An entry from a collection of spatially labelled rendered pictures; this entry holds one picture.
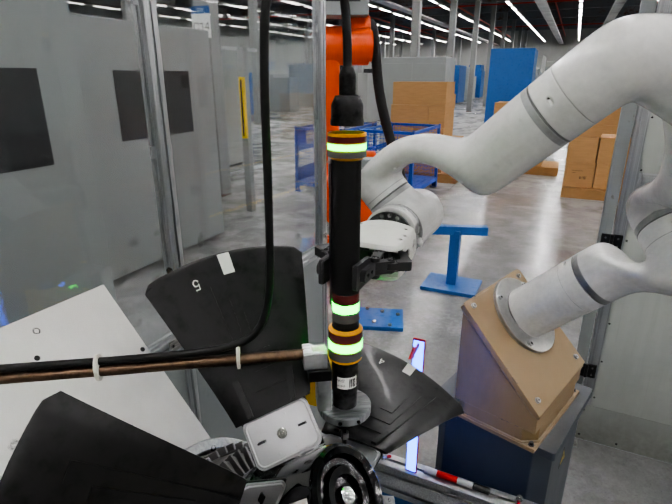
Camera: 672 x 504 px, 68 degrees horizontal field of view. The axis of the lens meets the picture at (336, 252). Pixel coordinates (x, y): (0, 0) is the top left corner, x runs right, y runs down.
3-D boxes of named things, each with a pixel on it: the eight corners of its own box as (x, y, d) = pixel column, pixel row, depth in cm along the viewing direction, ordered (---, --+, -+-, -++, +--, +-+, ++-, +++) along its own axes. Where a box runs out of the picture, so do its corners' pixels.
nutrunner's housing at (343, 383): (332, 436, 66) (331, 66, 50) (328, 417, 69) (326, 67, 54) (361, 433, 66) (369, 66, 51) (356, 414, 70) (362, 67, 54)
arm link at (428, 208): (395, 188, 74) (433, 237, 73) (421, 173, 85) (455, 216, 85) (357, 220, 78) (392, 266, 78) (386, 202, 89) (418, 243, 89)
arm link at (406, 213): (423, 261, 75) (417, 267, 73) (369, 252, 79) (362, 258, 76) (427, 207, 72) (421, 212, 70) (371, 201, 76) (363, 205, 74)
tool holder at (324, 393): (306, 431, 63) (305, 364, 60) (301, 398, 69) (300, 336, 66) (376, 424, 64) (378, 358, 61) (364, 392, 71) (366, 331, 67)
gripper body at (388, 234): (422, 263, 73) (397, 291, 64) (359, 253, 77) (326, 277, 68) (425, 214, 71) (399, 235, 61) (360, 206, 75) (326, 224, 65)
